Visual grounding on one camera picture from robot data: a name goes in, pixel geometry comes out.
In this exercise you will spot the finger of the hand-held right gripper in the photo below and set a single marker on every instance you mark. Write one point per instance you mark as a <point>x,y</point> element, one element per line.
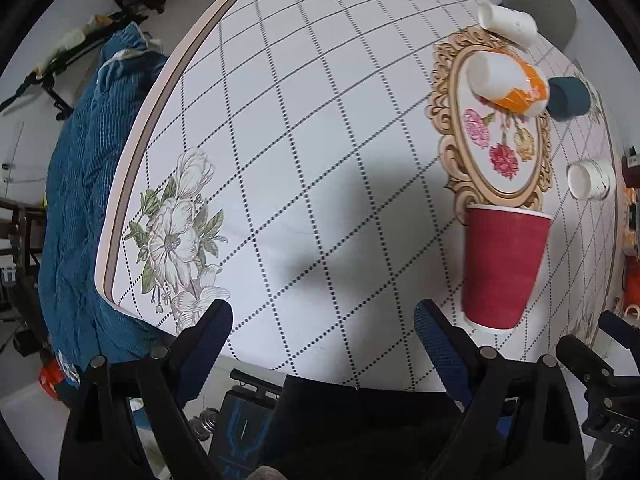
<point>582,360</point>
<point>620,327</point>

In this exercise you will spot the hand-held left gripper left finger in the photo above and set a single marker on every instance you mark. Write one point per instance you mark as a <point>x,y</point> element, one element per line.
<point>201,355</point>

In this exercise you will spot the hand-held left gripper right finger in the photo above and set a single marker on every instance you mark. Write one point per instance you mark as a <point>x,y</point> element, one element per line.
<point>441,346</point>

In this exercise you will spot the red paper cup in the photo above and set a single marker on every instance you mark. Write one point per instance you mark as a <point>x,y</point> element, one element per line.
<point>502,265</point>

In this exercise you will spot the small white cup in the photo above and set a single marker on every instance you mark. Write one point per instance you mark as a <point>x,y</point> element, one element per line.
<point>592,178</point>

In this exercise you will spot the dark teal cup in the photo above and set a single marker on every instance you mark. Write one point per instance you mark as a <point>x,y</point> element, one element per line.
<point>570,97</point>

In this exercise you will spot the orange and white cup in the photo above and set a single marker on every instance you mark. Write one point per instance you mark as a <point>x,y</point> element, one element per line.
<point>505,82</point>

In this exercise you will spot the tall white cup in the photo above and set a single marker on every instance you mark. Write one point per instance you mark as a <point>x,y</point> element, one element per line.
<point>510,22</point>

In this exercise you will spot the black and blue box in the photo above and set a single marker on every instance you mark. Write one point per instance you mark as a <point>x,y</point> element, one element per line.
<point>250,425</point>

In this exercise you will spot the orange plastic object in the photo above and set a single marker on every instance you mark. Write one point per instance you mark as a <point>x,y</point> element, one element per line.
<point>50,380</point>

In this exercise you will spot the blue ribbed blanket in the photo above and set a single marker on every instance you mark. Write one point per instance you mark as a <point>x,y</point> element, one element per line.
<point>85,185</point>

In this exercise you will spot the black metal rack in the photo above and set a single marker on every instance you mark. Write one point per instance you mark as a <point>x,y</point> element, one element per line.
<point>55,67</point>

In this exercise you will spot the grey chair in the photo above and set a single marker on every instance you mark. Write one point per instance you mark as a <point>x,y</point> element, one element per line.
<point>542,2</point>

